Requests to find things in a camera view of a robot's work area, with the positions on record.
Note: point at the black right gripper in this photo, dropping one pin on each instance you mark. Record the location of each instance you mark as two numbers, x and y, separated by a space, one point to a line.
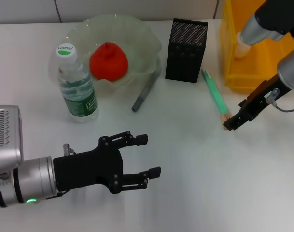
260 99

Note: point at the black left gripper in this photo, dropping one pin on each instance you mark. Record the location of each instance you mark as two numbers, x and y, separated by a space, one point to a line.
88 169

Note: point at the tan eraser block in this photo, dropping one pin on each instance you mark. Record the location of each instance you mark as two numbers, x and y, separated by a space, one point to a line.
224 118

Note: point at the white paper ball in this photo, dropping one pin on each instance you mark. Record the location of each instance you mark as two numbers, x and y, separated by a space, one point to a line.
242 52

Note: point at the clear green-label water bottle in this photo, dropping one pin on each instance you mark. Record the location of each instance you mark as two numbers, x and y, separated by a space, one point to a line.
79 104

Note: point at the red-orange knitted orange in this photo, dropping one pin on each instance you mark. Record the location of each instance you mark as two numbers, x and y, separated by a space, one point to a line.
110 62

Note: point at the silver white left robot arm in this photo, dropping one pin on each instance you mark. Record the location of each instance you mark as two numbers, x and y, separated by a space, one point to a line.
28 178

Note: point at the dark grey marker pen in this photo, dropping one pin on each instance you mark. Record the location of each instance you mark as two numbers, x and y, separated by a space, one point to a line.
143 94

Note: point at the black mesh pen holder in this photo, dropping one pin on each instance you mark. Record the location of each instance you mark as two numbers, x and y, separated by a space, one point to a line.
185 48

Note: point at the green glass fruit bowl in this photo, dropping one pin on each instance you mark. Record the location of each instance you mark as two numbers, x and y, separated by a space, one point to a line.
142 43

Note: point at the yellow plastic bin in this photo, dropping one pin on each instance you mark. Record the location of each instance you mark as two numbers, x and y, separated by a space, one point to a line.
257 67

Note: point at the metal left wrist plug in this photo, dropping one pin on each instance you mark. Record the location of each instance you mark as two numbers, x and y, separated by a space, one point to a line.
67 148

